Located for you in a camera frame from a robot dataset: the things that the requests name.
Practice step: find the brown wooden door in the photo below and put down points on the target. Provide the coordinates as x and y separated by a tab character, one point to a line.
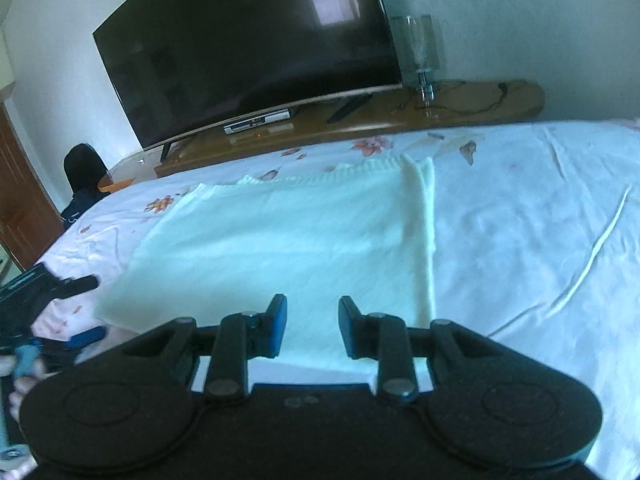
25	200

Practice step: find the clear glass vase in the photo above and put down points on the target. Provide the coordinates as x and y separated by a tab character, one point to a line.
415	45

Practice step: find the dark blue bag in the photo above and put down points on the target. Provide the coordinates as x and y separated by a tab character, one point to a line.
75	210

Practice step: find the wooden television cabinet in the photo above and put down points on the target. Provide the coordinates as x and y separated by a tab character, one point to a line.
380	112

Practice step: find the silver set-top box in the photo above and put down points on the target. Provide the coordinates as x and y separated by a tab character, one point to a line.
257	121

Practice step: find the white knitted sweater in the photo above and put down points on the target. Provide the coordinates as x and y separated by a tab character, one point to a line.
280	240

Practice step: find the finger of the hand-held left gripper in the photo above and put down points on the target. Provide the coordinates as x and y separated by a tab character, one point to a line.
87	337
75	286

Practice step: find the person's left hand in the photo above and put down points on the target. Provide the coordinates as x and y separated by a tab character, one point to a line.
21	394

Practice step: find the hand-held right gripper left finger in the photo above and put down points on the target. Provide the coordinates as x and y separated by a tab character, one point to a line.
276	327

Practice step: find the black backpack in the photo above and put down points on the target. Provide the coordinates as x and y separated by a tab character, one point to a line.
85	167

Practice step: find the black curved television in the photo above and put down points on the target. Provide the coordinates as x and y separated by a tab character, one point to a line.
240	40

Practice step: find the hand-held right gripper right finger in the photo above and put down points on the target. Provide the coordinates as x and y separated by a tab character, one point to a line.
348	330

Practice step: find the floral white bed sheet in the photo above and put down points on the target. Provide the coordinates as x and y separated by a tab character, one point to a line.
525	220

